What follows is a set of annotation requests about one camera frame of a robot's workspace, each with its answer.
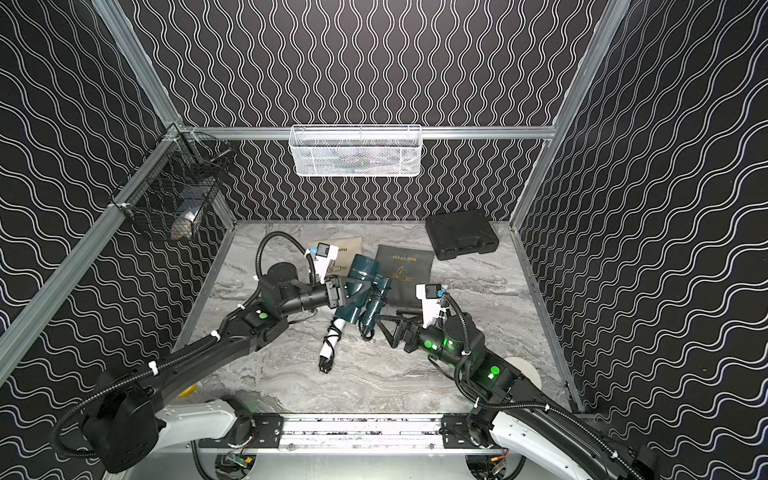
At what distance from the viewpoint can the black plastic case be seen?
1088mm

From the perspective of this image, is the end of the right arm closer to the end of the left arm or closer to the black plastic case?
the end of the left arm

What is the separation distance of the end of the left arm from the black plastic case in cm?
54

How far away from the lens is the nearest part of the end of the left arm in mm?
640
